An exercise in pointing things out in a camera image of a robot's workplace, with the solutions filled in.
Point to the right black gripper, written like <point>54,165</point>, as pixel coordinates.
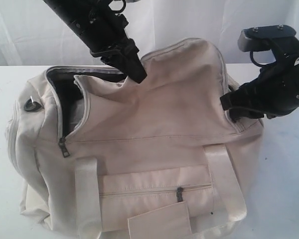
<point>275,92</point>

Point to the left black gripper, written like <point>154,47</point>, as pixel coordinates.
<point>103,30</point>

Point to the beige duffel bag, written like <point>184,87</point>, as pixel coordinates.
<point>104,157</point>

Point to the right wrist camera with heatsink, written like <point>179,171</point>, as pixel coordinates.
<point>254,38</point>

